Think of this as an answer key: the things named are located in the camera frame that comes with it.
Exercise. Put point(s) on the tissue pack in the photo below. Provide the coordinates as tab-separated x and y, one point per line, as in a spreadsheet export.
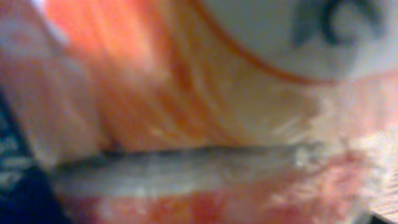
198	111

